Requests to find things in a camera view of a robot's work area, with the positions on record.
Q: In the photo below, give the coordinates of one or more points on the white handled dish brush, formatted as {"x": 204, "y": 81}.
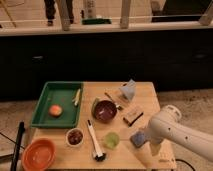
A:
{"x": 99, "y": 154}

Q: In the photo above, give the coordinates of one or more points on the green base white object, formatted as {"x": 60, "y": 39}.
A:
{"x": 88, "y": 14}

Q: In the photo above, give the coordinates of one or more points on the orange bowl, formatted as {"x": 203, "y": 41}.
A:
{"x": 39, "y": 155}

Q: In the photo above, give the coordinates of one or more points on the green plastic cup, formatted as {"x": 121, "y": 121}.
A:
{"x": 111, "y": 140}

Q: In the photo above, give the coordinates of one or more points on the yellow green banana toy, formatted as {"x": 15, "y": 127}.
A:
{"x": 76, "y": 98}

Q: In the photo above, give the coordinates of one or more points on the green plastic tray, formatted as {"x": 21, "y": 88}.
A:
{"x": 59, "y": 93}

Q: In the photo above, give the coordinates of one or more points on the purple bowl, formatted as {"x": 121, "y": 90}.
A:
{"x": 104, "y": 111}

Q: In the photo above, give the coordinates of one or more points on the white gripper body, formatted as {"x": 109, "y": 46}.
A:
{"x": 154, "y": 144}

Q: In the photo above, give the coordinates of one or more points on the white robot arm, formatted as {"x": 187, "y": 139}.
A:
{"x": 165, "y": 125}

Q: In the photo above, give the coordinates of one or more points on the orange peach fruit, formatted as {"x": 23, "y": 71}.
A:
{"x": 55, "y": 110}

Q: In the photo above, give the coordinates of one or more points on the blue sponge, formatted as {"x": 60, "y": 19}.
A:
{"x": 138, "y": 139}

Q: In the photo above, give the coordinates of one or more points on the black pole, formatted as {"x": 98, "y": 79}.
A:
{"x": 15, "y": 157}

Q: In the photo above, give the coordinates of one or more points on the small white bowl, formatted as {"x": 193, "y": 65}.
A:
{"x": 74, "y": 137}

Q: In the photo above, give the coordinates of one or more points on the wooden handled utensil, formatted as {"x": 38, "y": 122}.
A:
{"x": 119, "y": 107}

